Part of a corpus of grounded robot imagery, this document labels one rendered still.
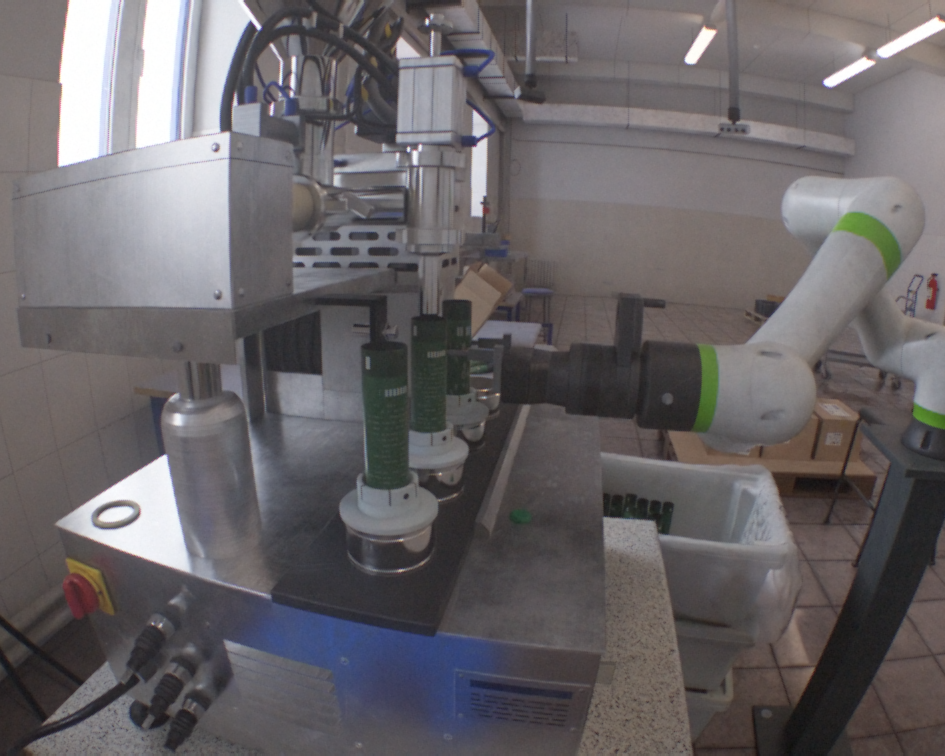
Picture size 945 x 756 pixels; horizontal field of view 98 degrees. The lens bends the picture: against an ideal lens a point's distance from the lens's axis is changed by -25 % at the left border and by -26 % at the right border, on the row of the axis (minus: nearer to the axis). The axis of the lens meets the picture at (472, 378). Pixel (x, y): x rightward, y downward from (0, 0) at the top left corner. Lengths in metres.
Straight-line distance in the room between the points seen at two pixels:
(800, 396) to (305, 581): 0.47
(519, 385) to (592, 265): 10.15
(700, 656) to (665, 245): 9.77
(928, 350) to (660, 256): 9.73
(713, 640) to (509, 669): 0.97
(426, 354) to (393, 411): 0.11
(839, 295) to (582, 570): 0.51
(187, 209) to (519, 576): 0.35
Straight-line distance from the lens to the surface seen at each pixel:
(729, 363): 0.56
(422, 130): 0.45
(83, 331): 0.48
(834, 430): 3.28
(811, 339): 0.75
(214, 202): 0.37
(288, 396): 0.75
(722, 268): 11.02
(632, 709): 0.70
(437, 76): 0.45
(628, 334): 0.54
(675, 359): 0.55
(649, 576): 0.92
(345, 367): 0.69
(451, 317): 0.56
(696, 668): 1.43
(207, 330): 0.38
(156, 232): 0.41
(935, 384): 1.20
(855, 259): 0.81
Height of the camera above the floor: 1.27
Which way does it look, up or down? 16 degrees down
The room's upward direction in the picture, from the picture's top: 1 degrees clockwise
